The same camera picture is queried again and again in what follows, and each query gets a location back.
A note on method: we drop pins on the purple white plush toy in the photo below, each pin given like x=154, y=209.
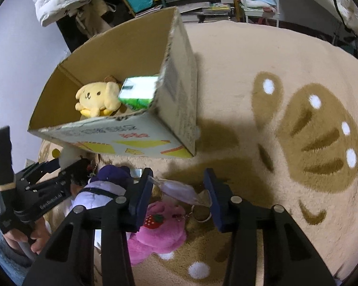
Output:
x=98, y=193

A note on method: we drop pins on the white puffer jacket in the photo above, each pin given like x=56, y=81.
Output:
x=56, y=0

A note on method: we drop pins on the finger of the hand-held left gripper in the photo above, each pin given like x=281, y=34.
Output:
x=74, y=169
x=41, y=168

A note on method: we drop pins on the green white packet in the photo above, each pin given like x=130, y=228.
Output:
x=137, y=92

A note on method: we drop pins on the clear plastic packet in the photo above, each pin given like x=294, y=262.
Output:
x=179, y=190

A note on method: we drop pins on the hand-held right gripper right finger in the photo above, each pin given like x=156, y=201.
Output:
x=217, y=205

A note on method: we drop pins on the stack of books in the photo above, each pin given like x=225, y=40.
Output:
x=214, y=9

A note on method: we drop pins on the beige coat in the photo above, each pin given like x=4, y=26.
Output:
x=92, y=15

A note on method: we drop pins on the person's left hand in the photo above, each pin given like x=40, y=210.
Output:
x=40, y=232

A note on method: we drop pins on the yellow dog plush toy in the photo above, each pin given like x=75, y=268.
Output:
x=92, y=95

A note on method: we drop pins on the pink strawberry plush toy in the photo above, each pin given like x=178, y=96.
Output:
x=161, y=235

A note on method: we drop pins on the person's left forearm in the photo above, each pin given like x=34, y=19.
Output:
x=3, y=259

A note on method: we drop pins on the beige butterfly print rug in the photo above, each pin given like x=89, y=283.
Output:
x=226, y=80

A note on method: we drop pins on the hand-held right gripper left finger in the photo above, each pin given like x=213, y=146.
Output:
x=144, y=196

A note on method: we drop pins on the cardboard box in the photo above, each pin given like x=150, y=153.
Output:
x=179, y=95

